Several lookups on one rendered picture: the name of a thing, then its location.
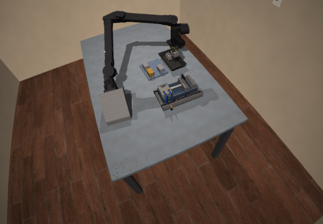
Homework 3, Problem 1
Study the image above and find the yellow brass block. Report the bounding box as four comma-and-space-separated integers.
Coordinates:
146, 68, 154, 77

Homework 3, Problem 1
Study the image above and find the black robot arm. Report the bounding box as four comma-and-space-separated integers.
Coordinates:
103, 11, 190, 93

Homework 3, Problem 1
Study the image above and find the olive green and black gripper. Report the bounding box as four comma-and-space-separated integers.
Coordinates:
167, 39, 179, 53

